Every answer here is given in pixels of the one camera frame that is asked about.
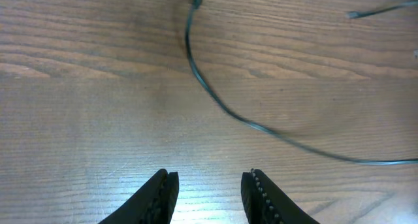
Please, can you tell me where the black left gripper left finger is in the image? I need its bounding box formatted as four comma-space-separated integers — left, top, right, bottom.
99, 168, 179, 224

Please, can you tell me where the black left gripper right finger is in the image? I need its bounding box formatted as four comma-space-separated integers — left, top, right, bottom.
240, 168, 319, 224

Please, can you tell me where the black USB cable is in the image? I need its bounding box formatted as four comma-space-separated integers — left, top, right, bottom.
184, 0, 418, 167

